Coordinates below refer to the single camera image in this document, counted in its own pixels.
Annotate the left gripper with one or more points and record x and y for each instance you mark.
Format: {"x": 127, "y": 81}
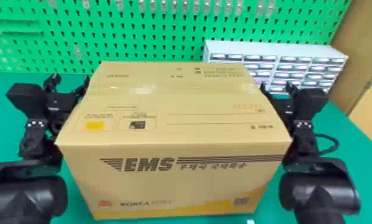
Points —
{"x": 60, "y": 104}

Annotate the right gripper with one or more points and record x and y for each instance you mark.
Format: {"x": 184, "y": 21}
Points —
{"x": 285, "y": 111}

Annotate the cardboard box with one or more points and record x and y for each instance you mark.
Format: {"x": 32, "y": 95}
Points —
{"x": 173, "y": 134}

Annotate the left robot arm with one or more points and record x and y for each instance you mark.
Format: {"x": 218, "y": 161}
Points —
{"x": 23, "y": 190}

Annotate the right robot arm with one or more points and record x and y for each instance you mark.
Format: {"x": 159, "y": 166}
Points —
{"x": 318, "y": 190}

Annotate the white drawer cabinet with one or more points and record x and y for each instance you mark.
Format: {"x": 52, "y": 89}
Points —
{"x": 292, "y": 67}

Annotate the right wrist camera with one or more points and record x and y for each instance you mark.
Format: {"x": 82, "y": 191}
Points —
{"x": 310, "y": 102}

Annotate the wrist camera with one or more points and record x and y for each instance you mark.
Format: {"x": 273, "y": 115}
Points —
{"x": 310, "y": 102}
{"x": 27, "y": 98}

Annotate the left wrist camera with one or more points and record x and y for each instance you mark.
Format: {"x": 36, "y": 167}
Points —
{"x": 27, "y": 98}

